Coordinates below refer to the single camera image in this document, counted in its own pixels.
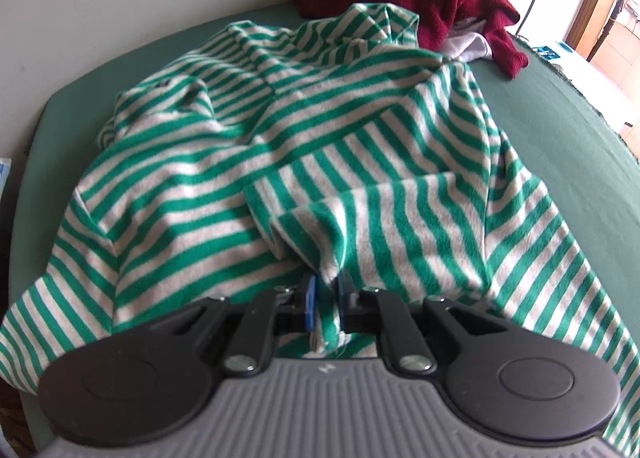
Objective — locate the blue tray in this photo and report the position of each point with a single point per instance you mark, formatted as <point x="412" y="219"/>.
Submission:
<point x="545" y="52"/>

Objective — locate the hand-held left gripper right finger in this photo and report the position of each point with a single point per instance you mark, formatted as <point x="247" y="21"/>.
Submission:
<point x="344" y="298"/>

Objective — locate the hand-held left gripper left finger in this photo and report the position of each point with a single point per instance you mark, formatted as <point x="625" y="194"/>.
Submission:
<point x="310" y="303"/>

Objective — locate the green tablecloth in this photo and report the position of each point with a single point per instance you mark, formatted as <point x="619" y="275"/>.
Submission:
<point x="550" y="107"/>

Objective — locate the white garment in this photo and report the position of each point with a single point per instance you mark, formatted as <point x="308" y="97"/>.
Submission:
<point x="470" y="45"/>

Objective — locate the small blue dish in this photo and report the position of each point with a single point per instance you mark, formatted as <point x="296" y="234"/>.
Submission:
<point x="566" y="46"/>

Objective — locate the green striped shirt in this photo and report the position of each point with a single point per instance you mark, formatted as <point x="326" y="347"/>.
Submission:
<point x="250" y="162"/>

